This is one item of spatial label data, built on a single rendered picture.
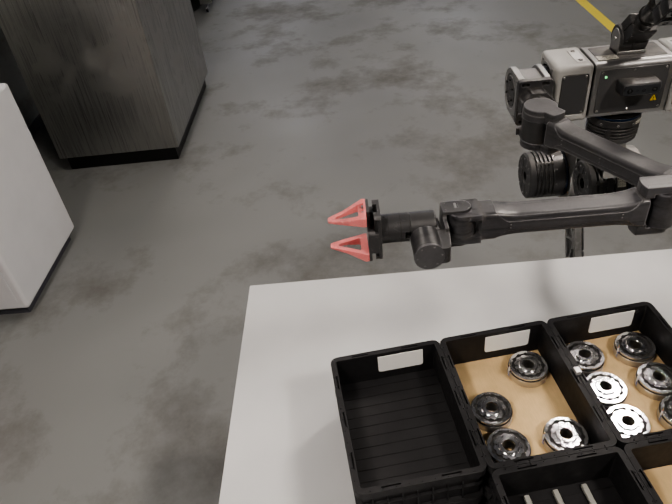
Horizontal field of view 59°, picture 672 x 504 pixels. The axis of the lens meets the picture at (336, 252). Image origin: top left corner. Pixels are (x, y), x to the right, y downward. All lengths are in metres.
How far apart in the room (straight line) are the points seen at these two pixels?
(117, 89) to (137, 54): 0.31
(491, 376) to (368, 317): 0.52
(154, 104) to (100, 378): 2.13
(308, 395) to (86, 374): 1.59
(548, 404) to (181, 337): 2.01
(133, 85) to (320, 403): 3.14
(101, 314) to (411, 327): 1.98
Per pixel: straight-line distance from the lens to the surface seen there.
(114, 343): 3.29
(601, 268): 2.30
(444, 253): 1.09
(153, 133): 4.62
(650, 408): 1.74
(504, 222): 1.16
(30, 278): 3.67
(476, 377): 1.71
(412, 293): 2.12
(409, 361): 1.67
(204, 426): 2.77
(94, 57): 4.50
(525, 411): 1.66
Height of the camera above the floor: 2.15
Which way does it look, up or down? 39 degrees down
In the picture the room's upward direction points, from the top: 7 degrees counter-clockwise
